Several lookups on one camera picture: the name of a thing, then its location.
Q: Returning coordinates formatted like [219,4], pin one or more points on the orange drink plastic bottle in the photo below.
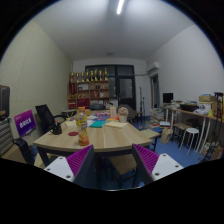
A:
[81,122]

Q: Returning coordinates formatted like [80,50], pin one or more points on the black office chair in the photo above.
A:
[47,120]

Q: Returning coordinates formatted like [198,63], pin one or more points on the black microphone stand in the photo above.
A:
[142,106]

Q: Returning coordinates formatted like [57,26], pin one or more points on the wooden trophy shelf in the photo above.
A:
[88,88]

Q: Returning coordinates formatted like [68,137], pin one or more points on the grey striped chair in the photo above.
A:
[19,149]

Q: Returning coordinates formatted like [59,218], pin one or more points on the brown paper bag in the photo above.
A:
[166,135]

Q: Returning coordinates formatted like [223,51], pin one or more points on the potted dried flower bunch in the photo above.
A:
[123,114]

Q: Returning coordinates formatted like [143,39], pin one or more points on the teal book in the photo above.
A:
[97,124]

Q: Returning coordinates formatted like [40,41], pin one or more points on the red bottle cap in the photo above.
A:
[73,133]

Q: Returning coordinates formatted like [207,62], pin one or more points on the computer monitor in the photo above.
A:
[167,97]

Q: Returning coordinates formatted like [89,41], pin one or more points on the white air conditioner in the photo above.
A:
[152,67]

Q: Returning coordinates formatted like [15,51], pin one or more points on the long wooden side desk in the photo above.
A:
[199,121]

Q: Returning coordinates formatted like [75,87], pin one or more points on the yellow paper pad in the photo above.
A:
[114,124]

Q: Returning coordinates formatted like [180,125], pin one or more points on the wooden square stool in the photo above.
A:
[178,131]

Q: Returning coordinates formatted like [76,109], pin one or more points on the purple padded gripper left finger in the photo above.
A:
[73,168]

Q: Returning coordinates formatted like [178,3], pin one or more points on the black mug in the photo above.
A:
[56,128]

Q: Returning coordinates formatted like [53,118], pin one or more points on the ceiling tube light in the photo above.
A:
[119,7]

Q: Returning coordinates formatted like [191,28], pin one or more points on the white round stool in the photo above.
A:
[193,136]

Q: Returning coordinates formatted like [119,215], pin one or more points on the purple sign board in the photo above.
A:
[25,123]

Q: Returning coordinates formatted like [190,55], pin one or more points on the black framed door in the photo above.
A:
[121,82]

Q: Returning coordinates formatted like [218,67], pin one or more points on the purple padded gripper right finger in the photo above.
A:
[151,166]

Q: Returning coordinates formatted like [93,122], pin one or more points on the cardboard box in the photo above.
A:
[207,98]

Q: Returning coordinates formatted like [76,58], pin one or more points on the light wooden table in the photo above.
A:
[107,141]

